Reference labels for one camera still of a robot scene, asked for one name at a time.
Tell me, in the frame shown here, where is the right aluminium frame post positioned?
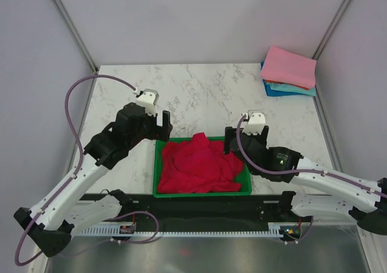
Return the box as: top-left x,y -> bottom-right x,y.
312,0 -> 353,60

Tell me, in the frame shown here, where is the white slotted cable duct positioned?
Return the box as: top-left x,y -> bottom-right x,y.
77,223 -> 296,238

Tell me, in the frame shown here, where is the folded teal t shirt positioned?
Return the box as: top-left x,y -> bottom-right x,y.
268,82 -> 316,96

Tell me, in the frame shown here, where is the folded blue t shirt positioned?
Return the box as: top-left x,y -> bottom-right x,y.
263,59 -> 316,97

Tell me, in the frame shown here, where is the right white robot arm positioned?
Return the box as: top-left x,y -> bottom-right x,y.
224,126 -> 386,236

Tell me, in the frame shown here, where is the folded pink t shirt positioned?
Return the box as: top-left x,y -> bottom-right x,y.
261,46 -> 317,89

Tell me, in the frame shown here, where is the folded orange t shirt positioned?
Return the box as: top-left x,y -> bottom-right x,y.
264,80 -> 308,91

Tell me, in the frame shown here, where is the red t shirt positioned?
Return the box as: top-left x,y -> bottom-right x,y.
156,132 -> 244,194

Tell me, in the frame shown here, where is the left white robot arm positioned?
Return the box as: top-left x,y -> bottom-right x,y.
14,103 -> 172,257

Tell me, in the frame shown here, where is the aluminium frame post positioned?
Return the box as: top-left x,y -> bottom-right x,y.
51,0 -> 99,74
312,0 -> 353,60

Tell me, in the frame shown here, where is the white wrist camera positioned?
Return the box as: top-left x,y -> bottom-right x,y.
242,110 -> 266,135
136,89 -> 159,117

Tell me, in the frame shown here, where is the green plastic tray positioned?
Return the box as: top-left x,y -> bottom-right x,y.
152,132 -> 252,198

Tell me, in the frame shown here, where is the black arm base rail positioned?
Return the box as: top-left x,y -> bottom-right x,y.
75,193 -> 315,233

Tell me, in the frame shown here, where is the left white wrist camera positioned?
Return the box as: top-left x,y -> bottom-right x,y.
136,89 -> 159,117

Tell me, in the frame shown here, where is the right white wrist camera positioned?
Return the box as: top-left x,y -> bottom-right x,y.
242,110 -> 266,135

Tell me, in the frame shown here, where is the left aluminium frame post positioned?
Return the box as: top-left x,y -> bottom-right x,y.
51,0 -> 99,74

